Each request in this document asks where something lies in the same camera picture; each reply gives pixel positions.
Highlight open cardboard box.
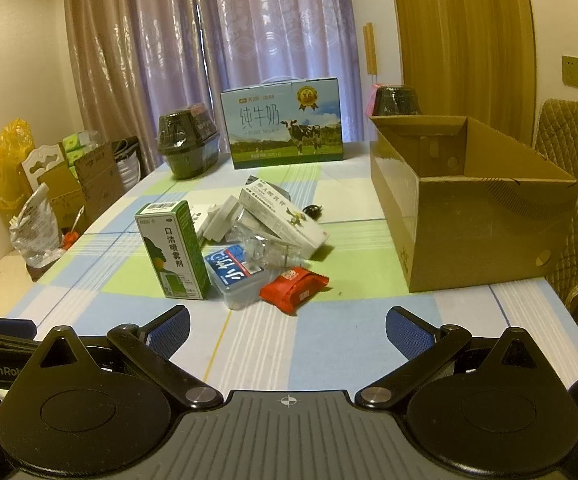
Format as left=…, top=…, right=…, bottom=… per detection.
left=370, top=115, right=578, bottom=292

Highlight white ointment box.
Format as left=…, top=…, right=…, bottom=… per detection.
left=239, top=180, right=329, bottom=259

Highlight blue milk carton box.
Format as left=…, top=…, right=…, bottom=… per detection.
left=221, top=78, right=343, bottom=169

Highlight red snack packet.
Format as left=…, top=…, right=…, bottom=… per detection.
left=260, top=266, right=329, bottom=315

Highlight white square plastic container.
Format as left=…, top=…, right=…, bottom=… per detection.
left=196, top=196, right=240, bottom=243

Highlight yellow plastic bag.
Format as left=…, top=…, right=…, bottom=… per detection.
left=0, top=118, right=35, bottom=226

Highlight blue dental floss pick box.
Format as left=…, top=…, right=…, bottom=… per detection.
left=204, top=244, right=275, bottom=310

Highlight clear plastic bag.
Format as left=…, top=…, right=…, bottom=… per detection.
left=226, top=223, right=307, bottom=269

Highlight silver bag on floor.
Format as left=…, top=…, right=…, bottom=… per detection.
left=9, top=183, right=65, bottom=269

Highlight purple curtain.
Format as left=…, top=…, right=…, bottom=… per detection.
left=65, top=0, right=364, bottom=168

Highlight wooden door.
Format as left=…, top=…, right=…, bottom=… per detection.
left=395, top=0, right=536, bottom=144

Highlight black wrapped bowl stack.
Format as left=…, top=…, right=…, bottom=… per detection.
left=365, top=84, right=421, bottom=117
left=158, top=103, right=219, bottom=180

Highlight left black wrapped bowl stack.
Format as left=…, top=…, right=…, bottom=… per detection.
left=158, top=103, right=219, bottom=180

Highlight right black wrapped bowl stack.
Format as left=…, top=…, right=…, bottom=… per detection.
left=365, top=84, right=421, bottom=117

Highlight cardboard boxes beside table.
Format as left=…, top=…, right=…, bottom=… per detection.
left=21, top=130, right=143, bottom=234

